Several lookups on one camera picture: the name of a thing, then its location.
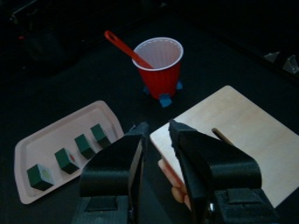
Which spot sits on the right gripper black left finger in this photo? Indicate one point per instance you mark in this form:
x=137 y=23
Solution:
x=113 y=172

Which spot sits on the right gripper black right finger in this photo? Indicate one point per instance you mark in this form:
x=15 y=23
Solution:
x=222 y=172

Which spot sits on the light wooden drawer box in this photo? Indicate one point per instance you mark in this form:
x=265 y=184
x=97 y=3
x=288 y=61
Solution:
x=249 y=116

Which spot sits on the green toy sushi block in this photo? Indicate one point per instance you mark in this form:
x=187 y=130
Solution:
x=85 y=146
x=101 y=135
x=39 y=177
x=66 y=162

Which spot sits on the orange toy food piece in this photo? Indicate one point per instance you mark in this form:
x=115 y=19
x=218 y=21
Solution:
x=171 y=175

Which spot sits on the pink plastic tray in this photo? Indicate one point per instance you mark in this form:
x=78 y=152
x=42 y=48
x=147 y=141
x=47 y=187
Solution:
x=43 y=145

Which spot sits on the blue cup holder base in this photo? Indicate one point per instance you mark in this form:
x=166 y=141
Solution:
x=166 y=101

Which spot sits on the red plastic cup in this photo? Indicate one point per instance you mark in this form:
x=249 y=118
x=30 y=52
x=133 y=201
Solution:
x=159 y=78

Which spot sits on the red plastic spoon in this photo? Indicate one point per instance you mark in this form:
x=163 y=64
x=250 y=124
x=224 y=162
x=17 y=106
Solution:
x=125 y=48

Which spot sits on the grey metal frame bracket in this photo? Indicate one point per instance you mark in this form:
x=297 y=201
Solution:
x=292 y=64

